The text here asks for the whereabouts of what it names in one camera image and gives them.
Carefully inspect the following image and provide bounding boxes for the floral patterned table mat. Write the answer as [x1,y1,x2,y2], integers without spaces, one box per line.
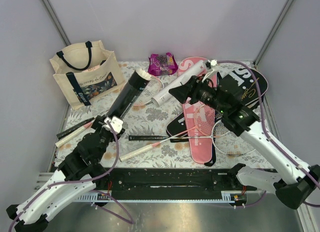
[52,61,273,169]

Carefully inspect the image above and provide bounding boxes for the pink frame badminton racket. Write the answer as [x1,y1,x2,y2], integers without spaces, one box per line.
[55,75,164,148]

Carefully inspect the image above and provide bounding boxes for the pink racket cover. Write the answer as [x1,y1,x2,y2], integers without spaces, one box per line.
[176,56,217,164]

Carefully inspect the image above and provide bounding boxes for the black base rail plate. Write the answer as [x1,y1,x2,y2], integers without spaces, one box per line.
[103,168,244,193]

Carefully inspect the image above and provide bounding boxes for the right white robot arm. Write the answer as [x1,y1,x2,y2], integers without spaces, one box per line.
[168,74,320,210]

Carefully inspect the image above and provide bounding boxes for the black shuttlecock tube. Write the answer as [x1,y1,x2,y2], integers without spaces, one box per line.
[106,70,150,119]

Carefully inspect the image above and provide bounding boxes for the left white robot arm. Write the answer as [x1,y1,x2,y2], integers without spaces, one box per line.
[6,116,124,232]

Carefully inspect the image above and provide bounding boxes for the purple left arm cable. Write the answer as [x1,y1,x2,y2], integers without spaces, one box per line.
[8,123,135,232]

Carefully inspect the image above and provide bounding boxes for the white cable duct strip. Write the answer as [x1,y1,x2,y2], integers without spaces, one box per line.
[75,190,247,204]

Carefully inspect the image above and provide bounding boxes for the white shuttlecock mid table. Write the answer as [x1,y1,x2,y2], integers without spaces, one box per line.
[135,68,151,81]

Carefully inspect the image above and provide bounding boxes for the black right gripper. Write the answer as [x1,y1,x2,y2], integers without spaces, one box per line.
[168,74,228,115]

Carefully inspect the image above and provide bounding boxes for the black racket cover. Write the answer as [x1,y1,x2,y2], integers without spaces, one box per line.
[219,67,269,110]

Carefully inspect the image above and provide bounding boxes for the white frame racket black handle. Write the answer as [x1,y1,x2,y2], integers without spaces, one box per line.
[128,120,256,157]

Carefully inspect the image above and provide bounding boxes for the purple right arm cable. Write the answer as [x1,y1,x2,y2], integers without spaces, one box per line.
[216,59,320,210]

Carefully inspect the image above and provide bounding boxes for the beige canvas tote bag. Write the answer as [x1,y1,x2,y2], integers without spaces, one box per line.
[49,40,126,110]

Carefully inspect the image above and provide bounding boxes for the white shuttlecock tube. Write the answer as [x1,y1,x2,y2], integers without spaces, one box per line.
[151,57,207,107]

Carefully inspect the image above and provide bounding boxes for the purple snack packet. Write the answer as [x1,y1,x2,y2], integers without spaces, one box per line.
[148,52,178,76]

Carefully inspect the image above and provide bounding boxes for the black frame badminton racket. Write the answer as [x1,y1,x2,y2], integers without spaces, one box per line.
[57,112,106,142]

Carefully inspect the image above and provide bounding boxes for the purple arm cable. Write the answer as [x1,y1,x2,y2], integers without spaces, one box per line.
[8,123,135,232]
[216,59,320,210]

